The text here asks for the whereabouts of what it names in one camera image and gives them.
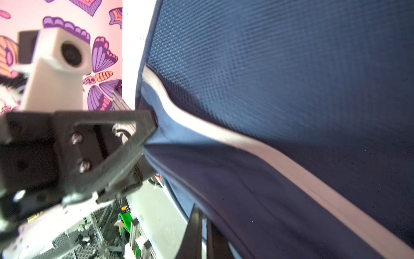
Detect navy blue backpack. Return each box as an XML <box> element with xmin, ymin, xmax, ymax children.
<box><xmin>136</xmin><ymin>1</ymin><xmax>414</xmax><ymax>259</ymax></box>

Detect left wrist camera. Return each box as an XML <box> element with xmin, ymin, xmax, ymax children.
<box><xmin>13</xmin><ymin>28</ymin><xmax>92</xmax><ymax>112</ymax></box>

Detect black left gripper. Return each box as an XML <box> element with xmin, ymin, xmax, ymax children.
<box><xmin>1</xmin><ymin>110</ymin><xmax>157</xmax><ymax>222</ymax></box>

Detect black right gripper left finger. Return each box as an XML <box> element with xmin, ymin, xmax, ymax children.
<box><xmin>175</xmin><ymin>205</ymin><xmax>203</xmax><ymax>259</ymax></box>

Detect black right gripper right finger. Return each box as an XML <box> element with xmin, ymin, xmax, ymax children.
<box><xmin>207</xmin><ymin>220</ymin><xmax>234</xmax><ymax>259</ymax></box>

